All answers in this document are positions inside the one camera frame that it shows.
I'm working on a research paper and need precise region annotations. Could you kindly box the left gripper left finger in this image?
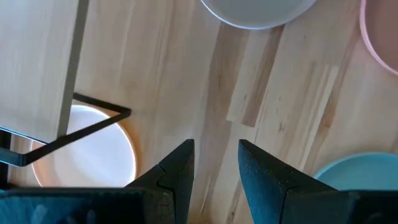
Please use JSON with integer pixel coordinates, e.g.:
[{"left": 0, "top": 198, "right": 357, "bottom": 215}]
[{"left": 126, "top": 139, "right": 195, "bottom": 224}]

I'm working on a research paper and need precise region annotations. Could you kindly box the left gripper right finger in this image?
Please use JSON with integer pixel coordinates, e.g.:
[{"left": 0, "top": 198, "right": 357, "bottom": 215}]
[{"left": 238, "top": 139, "right": 352, "bottom": 224}]

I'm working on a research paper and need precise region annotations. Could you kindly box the light peach plate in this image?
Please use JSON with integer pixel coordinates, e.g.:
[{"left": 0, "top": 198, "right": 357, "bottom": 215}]
[{"left": 30, "top": 104, "right": 138, "bottom": 189}]

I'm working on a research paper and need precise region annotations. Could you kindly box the teal green plate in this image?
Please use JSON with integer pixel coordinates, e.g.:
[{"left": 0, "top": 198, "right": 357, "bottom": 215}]
[{"left": 313, "top": 151, "right": 398, "bottom": 191}]

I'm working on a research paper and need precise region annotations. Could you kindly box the beige plate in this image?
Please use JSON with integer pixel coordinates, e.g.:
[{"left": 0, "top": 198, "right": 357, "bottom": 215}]
[{"left": 200, "top": 0, "right": 317, "bottom": 30}]

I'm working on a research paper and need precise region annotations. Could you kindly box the terracotta orange plate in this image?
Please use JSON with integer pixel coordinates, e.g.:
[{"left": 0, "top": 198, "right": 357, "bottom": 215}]
[{"left": 359, "top": 0, "right": 398, "bottom": 77}]

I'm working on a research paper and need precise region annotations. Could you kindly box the wooden shelf with black legs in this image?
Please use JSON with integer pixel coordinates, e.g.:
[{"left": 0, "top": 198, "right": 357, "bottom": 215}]
[{"left": 0, "top": 0, "right": 132, "bottom": 190}]

